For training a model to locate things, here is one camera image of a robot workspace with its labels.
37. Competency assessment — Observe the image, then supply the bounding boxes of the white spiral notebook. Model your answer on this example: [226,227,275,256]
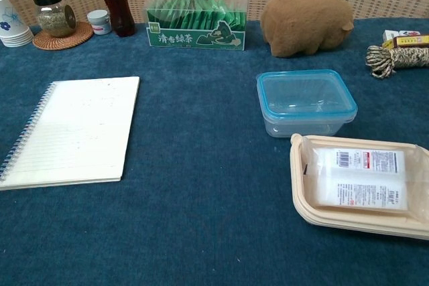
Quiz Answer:
[0,76,141,192]

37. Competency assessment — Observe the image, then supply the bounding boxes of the blue carpet table cloth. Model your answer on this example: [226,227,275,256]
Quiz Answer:
[0,17,429,286]

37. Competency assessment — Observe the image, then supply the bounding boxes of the clear container with blue lid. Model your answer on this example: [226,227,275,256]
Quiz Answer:
[256,69,359,139]

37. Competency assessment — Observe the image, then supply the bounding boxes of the green tea bag box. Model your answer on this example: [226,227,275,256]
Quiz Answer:
[144,0,250,51]

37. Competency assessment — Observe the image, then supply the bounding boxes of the brown plush capybara toy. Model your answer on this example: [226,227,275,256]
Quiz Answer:
[260,0,355,57]

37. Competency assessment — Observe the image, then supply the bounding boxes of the small white plastic jar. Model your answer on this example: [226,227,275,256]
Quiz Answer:
[86,9,112,35]

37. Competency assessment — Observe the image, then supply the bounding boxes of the red label cola bottle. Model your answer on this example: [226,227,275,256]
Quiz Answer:
[94,0,136,38]

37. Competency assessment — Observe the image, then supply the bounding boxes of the white packaged pads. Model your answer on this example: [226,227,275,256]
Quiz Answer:
[303,140,429,214]

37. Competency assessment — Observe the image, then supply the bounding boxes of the beige plastic tray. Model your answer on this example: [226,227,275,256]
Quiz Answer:
[290,133,429,241]

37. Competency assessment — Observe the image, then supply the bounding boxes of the woven rattan coaster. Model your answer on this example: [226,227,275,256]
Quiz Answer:
[32,21,95,51]

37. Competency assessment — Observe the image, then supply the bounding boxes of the glass jar with black lid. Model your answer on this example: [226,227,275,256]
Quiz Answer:
[32,0,76,38]

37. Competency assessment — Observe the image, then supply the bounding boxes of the small white box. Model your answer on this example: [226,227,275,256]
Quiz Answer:
[383,29,422,42]

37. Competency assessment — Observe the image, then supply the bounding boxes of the yellow and red box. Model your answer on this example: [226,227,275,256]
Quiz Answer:
[382,33,429,50]

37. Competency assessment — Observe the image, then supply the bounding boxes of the stack of white paper cups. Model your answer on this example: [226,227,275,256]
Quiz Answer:
[0,0,35,48]

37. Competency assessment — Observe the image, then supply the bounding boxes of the black and white rope bundle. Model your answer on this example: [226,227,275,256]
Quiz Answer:
[365,44,429,80]

